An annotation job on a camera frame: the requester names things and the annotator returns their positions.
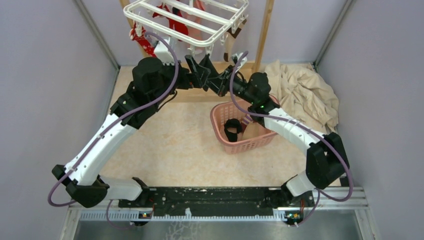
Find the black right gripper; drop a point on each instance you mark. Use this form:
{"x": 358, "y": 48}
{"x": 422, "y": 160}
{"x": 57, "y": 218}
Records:
{"x": 221, "y": 84}

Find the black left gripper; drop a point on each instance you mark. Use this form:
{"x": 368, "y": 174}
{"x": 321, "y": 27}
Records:
{"x": 196, "y": 79}

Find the black sock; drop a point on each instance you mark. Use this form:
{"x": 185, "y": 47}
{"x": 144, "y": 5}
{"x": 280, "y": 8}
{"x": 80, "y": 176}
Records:
{"x": 232, "y": 129}

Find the pink plastic laundry basket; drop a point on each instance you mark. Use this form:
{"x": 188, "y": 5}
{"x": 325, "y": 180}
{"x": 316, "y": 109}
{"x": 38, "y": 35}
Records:
{"x": 227, "y": 110}

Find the red patterned sock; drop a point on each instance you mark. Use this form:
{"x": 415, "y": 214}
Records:
{"x": 137, "y": 34}

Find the striped maroon purple sock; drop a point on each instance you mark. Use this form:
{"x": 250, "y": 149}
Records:
{"x": 250, "y": 128}

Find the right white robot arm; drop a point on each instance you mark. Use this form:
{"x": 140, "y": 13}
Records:
{"x": 326, "y": 158}

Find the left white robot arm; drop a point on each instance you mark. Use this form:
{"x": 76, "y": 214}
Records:
{"x": 109, "y": 139}

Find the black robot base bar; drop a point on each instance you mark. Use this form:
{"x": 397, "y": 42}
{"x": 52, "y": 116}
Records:
{"x": 195, "y": 204}

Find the white plastic clip hanger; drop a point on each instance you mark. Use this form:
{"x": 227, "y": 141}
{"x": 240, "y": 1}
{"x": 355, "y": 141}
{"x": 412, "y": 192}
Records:
{"x": 217, "y": 18}

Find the pink sock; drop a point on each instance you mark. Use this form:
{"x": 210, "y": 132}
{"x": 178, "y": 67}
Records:
{"x": 193, "y": 32}

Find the beige brown sock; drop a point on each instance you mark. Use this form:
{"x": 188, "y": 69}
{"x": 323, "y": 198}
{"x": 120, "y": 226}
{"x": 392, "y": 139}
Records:
{"x": 230, "y": 40}

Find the red plain sock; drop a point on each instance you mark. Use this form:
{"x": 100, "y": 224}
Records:
{"x": 173, "y": 24}

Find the beige crumpled cloth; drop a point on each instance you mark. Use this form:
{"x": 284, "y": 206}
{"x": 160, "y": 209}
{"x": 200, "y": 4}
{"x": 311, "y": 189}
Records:
{"x": 304, "y": 95}

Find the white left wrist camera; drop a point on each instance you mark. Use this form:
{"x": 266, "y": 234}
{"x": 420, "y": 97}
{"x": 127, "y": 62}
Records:
{"x": 165, "y": 51}

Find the wooden drying rack frame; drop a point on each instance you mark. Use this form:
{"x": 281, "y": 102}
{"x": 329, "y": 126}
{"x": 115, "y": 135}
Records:
{"x": 179, "y": 38}

